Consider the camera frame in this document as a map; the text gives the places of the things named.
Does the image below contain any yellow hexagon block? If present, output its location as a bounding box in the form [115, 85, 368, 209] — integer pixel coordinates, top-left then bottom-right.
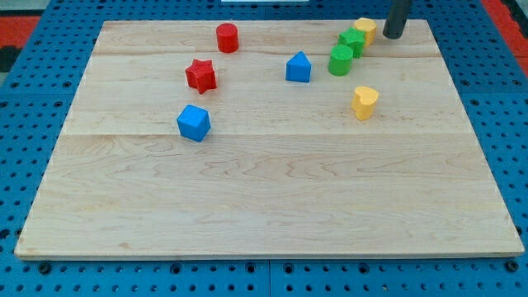
[353, 17, 378, 47]

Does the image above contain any red star block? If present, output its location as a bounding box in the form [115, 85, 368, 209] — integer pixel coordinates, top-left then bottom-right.
[185, 59, 217, 94]

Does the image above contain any green star block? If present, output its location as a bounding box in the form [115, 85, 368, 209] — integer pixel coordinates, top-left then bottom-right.
[338, 27, 365, 59]

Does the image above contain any light wooden board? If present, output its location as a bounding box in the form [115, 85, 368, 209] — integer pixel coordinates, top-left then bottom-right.
[15, 20, 524, 261]

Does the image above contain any blue cube block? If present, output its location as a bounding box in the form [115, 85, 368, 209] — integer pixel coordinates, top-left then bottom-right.
[177, 105, 210, 142]

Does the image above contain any blue triangle block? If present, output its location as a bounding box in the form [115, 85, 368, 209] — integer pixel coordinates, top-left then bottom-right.
[285, 51, 312, 83]

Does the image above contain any yellow heart block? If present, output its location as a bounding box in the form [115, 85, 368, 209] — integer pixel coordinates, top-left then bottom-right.
[351, 86, 380, 120]

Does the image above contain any green cylinder block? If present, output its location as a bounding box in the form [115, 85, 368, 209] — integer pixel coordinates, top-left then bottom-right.
[328, 45, 353, 76]

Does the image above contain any red cylinder block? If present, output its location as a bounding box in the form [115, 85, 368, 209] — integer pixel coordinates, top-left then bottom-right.
[215, 23, 239, 54]

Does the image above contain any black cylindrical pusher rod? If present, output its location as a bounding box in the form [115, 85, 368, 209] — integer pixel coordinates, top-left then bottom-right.
[383, 0, 413, 40]

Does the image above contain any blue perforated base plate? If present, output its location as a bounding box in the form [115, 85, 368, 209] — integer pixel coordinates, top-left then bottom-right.
[1, 1, 527, 296]

